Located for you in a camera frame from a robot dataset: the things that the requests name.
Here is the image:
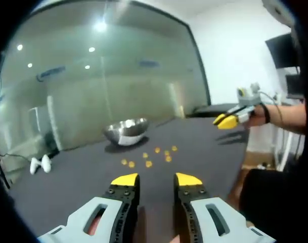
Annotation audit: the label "white shelf rack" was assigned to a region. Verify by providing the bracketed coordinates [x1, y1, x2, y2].
[274, 124, 306, 173]

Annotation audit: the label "person's black shirt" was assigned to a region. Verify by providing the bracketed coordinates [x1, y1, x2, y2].
[290, 15, 308, 178]

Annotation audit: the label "person's right hand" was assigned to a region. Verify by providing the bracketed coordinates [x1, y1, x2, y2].
[245, 105, 267, 127]

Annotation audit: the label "brown cardboard box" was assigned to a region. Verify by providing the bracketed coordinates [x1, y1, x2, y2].
[242, 150, 275, 170]

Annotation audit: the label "black desk monitor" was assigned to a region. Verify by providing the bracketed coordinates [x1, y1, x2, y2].
[285, 74, 305, 99]

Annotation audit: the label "person's leg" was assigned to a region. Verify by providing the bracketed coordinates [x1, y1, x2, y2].
[240, 168, 308, 230]

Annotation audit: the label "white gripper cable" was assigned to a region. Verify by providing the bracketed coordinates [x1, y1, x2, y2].
[259, 91, 282, 103]

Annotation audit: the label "black side table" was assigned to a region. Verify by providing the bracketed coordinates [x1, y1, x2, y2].
[191, 103, 240, 118]

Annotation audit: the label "black wall screen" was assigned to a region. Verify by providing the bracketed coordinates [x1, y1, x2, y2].
[265, 32, 300, 69]

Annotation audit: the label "black wristband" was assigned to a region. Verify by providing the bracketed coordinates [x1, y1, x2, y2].
[253, 103, 271, 125]

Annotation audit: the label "dark grey table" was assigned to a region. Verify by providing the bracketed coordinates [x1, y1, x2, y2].
[7, 116, 248, 243]

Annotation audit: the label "yellow QQ candies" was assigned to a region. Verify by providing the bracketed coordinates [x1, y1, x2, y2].
[120, 145, 179, 169]

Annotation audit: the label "stainless steel bowl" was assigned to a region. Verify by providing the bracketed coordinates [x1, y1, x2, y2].
[103, 117, 150, 146]

